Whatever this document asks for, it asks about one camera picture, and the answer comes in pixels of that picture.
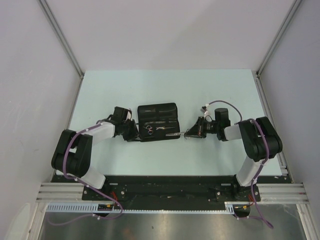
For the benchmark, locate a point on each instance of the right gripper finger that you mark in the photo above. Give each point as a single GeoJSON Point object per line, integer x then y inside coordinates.
{"type": "Point", "coordinates": [195, 135]}
{"type": "Point", "coordinates": [195, 128]}

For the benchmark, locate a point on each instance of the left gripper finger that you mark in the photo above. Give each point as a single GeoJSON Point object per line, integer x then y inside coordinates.
{"type": "Point", "coordinates": [134, 128]}
{"type": "Point", "coordinates": [133, 138]}

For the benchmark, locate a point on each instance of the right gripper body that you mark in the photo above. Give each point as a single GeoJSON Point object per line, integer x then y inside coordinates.
{"type": "Point", "coordinates": [202, 125]}

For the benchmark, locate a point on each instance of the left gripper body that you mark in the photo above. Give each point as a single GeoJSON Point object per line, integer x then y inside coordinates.
{"type": "Point", "coordinates": [128, 130]}

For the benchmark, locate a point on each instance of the silver scissors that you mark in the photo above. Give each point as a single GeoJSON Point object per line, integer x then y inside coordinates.
{"type": "Point", "coordinates": [177, 134]}
{"type": "Point", "coordinates": [150, 129]}

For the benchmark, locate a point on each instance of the black zip tool case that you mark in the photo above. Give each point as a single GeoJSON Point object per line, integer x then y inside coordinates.
{"type": "Point", "coordinates": [158, 119]}

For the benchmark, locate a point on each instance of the long black barber comb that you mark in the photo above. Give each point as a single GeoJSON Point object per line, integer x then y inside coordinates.
{"type": "Point", "coordinates": [156, 108]}

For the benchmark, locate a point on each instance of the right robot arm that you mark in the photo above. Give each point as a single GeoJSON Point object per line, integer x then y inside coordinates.
{"type": "Point", "coordinates": [260, 140]}

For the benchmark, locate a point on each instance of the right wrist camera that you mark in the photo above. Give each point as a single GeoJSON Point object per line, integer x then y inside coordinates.
{"type": "Point", "coordinates": [205, 110]}

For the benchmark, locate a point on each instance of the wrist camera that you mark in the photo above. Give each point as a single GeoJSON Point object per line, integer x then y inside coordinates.
{"type": "Point", "coordinates": [205, 110]}
{"type": "Point", "coordinates": [128, 114]}

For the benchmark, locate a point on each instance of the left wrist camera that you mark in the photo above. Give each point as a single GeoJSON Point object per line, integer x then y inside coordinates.
{"type": "Point", "coordinates": [128, 114]}

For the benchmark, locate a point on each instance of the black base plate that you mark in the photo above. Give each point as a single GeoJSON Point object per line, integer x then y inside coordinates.
{"type": "Point", "coordinates": [178, 192]}

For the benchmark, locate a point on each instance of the white cable duct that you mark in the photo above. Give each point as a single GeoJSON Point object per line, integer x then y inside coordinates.
{"type": "Point", "coordinates": [107, 208]}

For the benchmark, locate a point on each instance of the left aluminium frame post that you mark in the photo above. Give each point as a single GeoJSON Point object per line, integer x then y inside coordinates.
{"type": "Point", "coordinates": [53, 22]}

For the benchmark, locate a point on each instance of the aluminium frame post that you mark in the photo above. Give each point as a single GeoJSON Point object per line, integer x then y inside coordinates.
{"type": "Point", "coordinates": [53, 22]}
{"type": "Point", "coordinates": [294, 8]}

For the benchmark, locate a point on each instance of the right aluminium frame post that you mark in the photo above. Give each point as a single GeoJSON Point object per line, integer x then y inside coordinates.
{"type": "Point", "coordinates": [294, 8]}

